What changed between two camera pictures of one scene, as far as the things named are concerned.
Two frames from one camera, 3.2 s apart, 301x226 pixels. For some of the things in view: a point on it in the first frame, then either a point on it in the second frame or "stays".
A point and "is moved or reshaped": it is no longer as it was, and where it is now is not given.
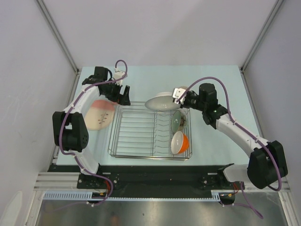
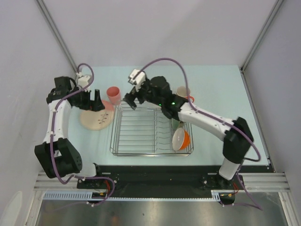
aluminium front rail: (69, 181) stays
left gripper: (123, 100) -> (95, 105)
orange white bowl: (180, 142) is moved or reshaped
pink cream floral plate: (99, 114) stays
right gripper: (184, 105) -> (129, 98)
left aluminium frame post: (57, 31) stays
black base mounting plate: (155, 181) stays
